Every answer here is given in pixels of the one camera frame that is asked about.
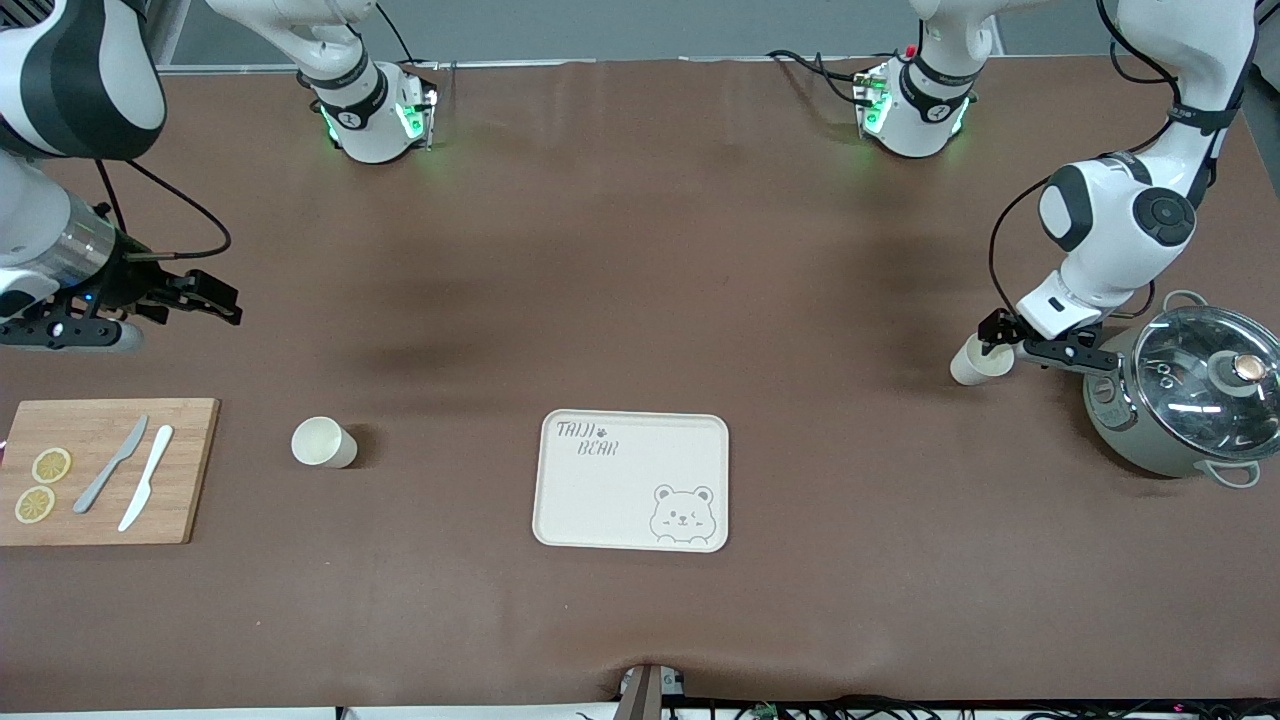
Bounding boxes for white plastic cup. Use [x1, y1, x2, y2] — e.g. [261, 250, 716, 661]
[949, 333, 1016, 387]

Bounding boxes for black left base cable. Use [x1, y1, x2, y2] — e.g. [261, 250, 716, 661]
[766, 47, 873, 107]

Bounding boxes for cream tray with bear print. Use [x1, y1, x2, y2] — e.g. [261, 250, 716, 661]
[532, 409, 731, 554]

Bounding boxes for white paper cup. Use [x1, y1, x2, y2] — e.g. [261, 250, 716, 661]
[291, 416, 359, 470]

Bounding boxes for grey metal clamp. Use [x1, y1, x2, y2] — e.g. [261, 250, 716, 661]
[618, 663, 687, 720]

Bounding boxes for black base cable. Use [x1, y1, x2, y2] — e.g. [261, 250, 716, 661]
[374, 0, 420, 69]
[766, 47, 873, 107]

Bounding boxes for grey electric cooking pot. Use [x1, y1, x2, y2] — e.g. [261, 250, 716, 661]
[1083, 290, 1280, 489]

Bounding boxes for white plastic knife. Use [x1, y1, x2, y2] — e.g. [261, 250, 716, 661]
[118, 425, 175, 533]

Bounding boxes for black right base cable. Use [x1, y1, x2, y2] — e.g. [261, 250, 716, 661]
[374, 0, 420, 69]

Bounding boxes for bamboo cutting board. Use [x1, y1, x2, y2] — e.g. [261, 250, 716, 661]
[0, 398, 221, 547]

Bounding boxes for brown table mat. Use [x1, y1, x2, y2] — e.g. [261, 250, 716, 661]
[0, 55, 1280, 713]

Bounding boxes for aluminium frame profile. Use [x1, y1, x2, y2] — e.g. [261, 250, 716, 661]
[150, 0, 193, 69]

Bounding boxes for grey plastic knife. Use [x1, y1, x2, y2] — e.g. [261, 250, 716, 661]
[73, 415, 149, 515]

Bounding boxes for glass pot lid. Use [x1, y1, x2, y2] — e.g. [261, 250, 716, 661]
[1133, 305, 1280, 441]

